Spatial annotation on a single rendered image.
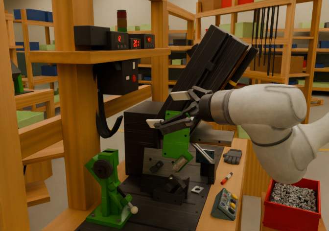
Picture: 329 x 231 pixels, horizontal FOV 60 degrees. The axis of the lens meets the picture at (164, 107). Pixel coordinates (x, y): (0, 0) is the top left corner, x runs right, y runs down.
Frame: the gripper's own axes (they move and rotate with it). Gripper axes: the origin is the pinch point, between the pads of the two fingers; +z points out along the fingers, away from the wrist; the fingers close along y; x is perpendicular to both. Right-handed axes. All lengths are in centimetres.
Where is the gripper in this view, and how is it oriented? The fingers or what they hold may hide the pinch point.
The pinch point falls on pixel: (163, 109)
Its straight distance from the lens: 89.3
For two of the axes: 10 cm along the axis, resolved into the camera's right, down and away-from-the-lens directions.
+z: -7.1, 0.3, 7.0
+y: 5.4, -6.2, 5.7
